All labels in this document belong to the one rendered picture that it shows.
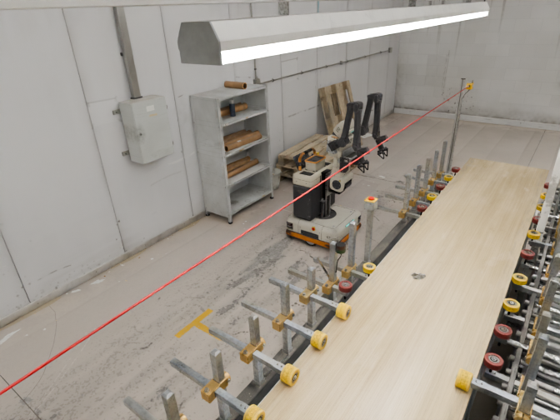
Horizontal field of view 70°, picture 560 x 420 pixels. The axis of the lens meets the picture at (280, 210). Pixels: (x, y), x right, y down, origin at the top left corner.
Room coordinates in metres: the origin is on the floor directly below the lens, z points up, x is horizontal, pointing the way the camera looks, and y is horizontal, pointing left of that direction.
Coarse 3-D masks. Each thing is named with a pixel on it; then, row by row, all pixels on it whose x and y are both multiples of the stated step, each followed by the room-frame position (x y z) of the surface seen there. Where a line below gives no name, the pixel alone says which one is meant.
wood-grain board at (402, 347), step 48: (480, 192) 3.10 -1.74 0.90; (528, 192) 3.05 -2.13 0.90; (432, 240) 2.37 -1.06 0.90; (480, 240) 2.34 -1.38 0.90; (384, 288) 1.86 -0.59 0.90; (432, 288) 1.84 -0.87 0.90; (480, 288) 1.82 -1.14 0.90; (336, 336) 1.50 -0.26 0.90; (384, 336) 1.49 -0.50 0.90; (432, 336) 1.47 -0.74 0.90; (480, 336) 1.46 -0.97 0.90; (336, 384) 1.21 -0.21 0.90; (384, 384) 1.20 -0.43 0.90; (432, 384) 1.19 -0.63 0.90
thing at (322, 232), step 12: (336, 216) 3.95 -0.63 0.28; (348, 216) 3.93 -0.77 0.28; (360, 216) 4.04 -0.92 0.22; (288, 228) 3.95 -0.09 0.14; (300, 228) 3.85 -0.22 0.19; (312, 228) 3.74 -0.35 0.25; (324, 228) 3.69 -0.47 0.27; (336, 228) 3.67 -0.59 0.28; (348, 228) 3.81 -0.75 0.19; (312, 240) 3.75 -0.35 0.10; (324, 240) 3.66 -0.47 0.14; (336, 240) 3.60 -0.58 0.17
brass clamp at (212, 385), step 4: (224, 372) 1.24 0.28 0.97; (228, 376) 1.23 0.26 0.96; (212, 380) 1.21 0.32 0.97; (224, 380) 1.21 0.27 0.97; (228, 380) 1.22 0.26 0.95; (208, 384) 1.19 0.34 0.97; (212, 384) 1.19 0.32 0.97; (216, 384) 1.18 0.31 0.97; (220, 384) 1.19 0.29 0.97; (224, 384) 1.20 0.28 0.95; (204, 388) 1.17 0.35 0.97; (212, 388) 1.16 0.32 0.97; (216, 388) 1.17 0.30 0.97; (224, 388) 1.20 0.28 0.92; (204, 392) 1.15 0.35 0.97; (208, 392) 1.14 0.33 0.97; (212, 392) 1.15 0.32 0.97; (204, 396) 1.15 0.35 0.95; (208, 396) 1.13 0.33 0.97; (212, 396) 1.15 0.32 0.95; (208, 400) 1.13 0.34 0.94; (212, 400) 1.14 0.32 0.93
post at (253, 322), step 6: (252, 318) 1.40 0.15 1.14; (252, 324) 1.39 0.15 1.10; (258, 324) 1.41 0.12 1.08; (252, 330) 1.40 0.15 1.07; (258, 330) 1.41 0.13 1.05; (252, 336) 1.40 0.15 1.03; (258, 336) 1.41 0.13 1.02; (252, 342) 1.40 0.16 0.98; (258, 342) 1.41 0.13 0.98; (252, 360) 1.41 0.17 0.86; (252, 366) 1.41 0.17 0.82; (258, 366) 1.39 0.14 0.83; (258, 372) 1.39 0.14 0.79; (258, 378) 1.39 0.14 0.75
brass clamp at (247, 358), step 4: (264, 340) 1.44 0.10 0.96; (248, 344) 1.40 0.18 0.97; (260, 344) 1.40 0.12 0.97; (264, 344) 1.42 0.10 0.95; (244, 348) 1.38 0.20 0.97; (248, 348) 1.38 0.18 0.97; (252, 348) 1.38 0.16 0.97; (256, 348) 1.38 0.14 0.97; (260, 348) 1.40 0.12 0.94; (240, 352) 1.36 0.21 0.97; (248, 352) 1.35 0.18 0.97; (252, 352) 1.36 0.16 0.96; (240, 356) 1.36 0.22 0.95; (244, 356) 1.34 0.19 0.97; (248, 356) 1.33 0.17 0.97; (244, 360) 1.34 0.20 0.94; (248, 360) 1.33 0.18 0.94
